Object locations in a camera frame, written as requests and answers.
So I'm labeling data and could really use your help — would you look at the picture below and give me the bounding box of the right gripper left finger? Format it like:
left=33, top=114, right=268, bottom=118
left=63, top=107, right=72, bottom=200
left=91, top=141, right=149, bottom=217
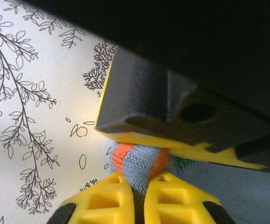
left=52, top=171, right=136, bottom=224

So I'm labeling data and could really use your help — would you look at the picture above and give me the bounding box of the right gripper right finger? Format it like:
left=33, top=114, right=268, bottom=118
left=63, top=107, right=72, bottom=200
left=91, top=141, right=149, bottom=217
left=143, top=171, right=234, bottom=224

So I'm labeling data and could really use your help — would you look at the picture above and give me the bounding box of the floral table mat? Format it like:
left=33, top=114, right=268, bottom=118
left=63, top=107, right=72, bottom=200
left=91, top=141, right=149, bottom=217
left=0, top=0, right=140, bottom=224

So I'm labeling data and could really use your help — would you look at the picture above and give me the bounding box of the blue sock with orange stripes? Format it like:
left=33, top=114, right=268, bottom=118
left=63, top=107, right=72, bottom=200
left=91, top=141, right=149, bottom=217
left=107, top=142, right=270, bottom=224

